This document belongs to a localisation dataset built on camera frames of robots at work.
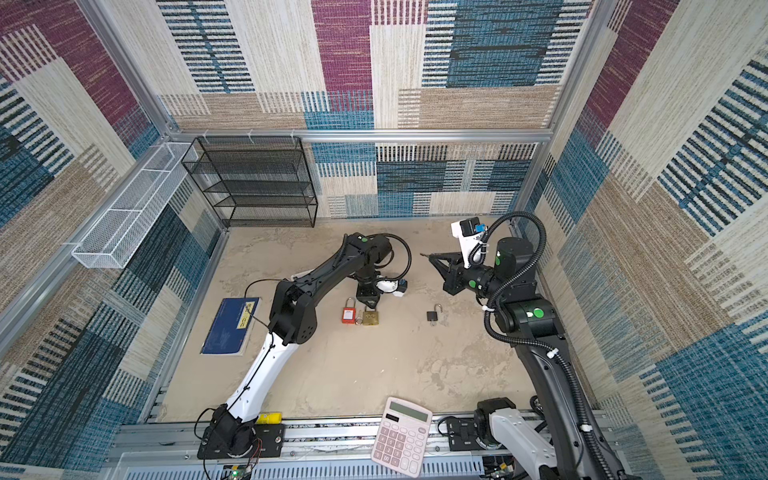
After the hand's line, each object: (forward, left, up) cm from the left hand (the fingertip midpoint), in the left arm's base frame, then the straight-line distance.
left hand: (374, 294), depth 97 cm
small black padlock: (-7, -19, -2) cm, 20 cm away
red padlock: (-7, +8, -1) cm, 10 cm away
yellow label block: (-35, +25, 0) cm, 43 cm away
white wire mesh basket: (-2, +60, +31) cm, 67 cm away
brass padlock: (-8, +1, -2) cm, 8 cm away
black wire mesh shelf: (+40, +43, +14) cm, 61 cm away
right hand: (-11, -14, +31) cm, 36 cm away
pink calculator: (-40, -7, -1) cm, 40 cm away
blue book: (-10, +43, -2) cm, 44 cm away
